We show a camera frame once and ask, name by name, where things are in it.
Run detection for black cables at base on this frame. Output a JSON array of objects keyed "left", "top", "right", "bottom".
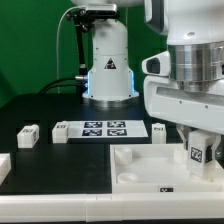
[{"left": 38, "top": 75, "right": 90, "bottom": 95}]

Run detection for black camera on stand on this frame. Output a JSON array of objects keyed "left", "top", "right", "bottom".
[{"left": 85, "top": 4, "right": 118, "bottom": 19}]

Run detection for black camera stand pole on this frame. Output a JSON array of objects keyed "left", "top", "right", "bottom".
[{"left": 66, "top": 9, "right": 94, "bottom": 75}]

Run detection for white left fence piece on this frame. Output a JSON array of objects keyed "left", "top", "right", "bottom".
[{"left": 0, "top": 153, "right": 11, "bottom": 185}]

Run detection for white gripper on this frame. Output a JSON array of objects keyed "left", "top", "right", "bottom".
[{"left": 142, "top": 51, "right": 224, "bottom": 157}]

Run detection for white square tabletop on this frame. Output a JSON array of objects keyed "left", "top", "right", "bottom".
[{"left": 110, "top": 144, "right": 224, "bottom": 193}]

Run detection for white front fence rail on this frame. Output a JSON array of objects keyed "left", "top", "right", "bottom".
[{"left": 0, "top": 192, "right": 224, "bottom": 223}]

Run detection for paper sheet with tags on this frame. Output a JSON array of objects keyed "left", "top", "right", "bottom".
[{"left": 68, "top": 120, "right": 148, "bottom": 138}]

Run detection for grey cable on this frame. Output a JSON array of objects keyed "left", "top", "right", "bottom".
[{"left": 55, "top": 4, "right": 88, "bottom": 94}]

